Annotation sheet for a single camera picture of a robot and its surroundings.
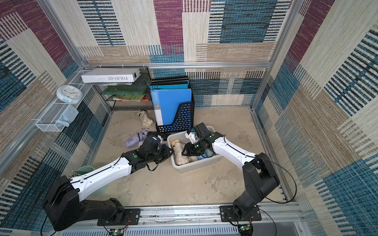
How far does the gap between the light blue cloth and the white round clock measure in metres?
0.03

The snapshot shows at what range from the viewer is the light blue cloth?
660 mm

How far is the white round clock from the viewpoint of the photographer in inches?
29.0
